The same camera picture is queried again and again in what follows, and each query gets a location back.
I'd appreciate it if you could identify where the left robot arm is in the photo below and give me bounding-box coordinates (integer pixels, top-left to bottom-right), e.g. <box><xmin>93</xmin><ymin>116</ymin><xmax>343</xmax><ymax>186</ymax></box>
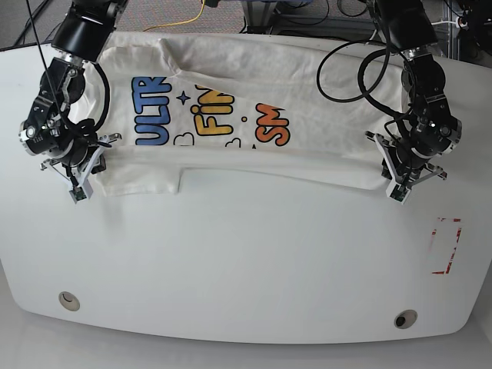
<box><xmin>351</xmin><ymin>1</ymin><xmax>462</xmax><ymax>201</ymax></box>

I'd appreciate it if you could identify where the right table cable grommet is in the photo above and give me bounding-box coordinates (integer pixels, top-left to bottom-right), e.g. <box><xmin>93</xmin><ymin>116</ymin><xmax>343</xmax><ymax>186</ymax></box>
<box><xmin>394</xmin><ymin>310</ymin><xmax>418</xmax><ymax>330</ymax></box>

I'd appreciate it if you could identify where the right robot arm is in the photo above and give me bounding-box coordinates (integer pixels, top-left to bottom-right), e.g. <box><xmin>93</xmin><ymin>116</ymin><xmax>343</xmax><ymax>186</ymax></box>
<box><xmin>18</xmin><ymin>1</ymin><xmax>127</xmax><ymax>197</ymax></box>

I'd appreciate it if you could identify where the table cable grommet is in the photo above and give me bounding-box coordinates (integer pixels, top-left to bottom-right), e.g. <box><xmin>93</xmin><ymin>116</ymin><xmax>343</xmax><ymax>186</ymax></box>
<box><xmin>58</xmin><ymin>291</ymin><xmax>81</xmax><ymax>312</ymax></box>
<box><xmin>394</xmin><ymin>310</ymin><xmax>418</xmax><ymax>330</ymax></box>

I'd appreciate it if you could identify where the white printed t-shirt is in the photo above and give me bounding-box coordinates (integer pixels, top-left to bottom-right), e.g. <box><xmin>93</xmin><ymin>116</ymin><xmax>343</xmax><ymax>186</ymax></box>
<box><xmin>72</xmin><ymin>33</ymin><xmax>387</xmax><ymax>195</ymax></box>

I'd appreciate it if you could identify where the yellow cable on floor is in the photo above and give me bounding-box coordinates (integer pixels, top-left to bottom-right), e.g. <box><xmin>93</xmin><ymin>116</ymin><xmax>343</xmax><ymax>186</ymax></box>
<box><xmin>144</xmin><ymin>0</ymin><xmax>204</xmax><ymax>34</ymax></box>

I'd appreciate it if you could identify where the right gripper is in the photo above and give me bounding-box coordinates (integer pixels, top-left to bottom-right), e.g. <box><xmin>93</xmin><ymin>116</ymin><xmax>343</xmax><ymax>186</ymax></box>
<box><xmin>40</xmin><ymin>133</ymin><xmax>122</xmax><ymax>188</ymax></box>

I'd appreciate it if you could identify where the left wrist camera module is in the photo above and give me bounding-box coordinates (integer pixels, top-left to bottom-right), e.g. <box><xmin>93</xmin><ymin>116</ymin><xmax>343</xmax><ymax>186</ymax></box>
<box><xmin>386</xmin><ymin>181</ymin><xmax>411</xmax><ymax>204</ymax></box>

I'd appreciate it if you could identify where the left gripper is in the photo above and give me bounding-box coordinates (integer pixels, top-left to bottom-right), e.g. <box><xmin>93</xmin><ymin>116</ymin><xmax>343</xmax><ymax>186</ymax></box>
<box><xmin>365</xmin><ymin>131</ymin><xmax>447</xmax><ymax>188</ymax></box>

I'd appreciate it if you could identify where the red tape rectangle marking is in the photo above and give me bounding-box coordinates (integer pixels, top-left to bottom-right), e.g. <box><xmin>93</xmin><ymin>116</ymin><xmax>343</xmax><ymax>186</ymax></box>
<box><xmin>427</xmin><ymin>218</ymin><xmax>463</xmax><ymax>275</ymax></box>

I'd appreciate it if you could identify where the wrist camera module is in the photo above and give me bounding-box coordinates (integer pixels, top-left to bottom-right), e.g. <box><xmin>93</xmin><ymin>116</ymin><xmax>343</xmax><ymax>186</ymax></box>
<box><xmin>386</xmin><ymin>181</ymin><xmax>411</xmax><ymax>204</ymax></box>
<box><xmin>69</xmin><ymin>180</ymin><xmax>93</xmax><ymax>204</ymax></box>

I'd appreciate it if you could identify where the left table cable grommet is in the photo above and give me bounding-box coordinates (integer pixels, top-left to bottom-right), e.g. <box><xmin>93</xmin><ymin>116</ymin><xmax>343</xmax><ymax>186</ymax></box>
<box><xmin>58</xmin><ymin>291</ymin><xmax>81</xmax><ymax>312</ymax></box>

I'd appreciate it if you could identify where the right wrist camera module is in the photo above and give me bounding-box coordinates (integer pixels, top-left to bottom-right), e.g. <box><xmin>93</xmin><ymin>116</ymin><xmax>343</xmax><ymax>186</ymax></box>
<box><xmin>69</xmin><ymin>180</ymin><xmax>93</xmax><ymax>204</ymax></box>

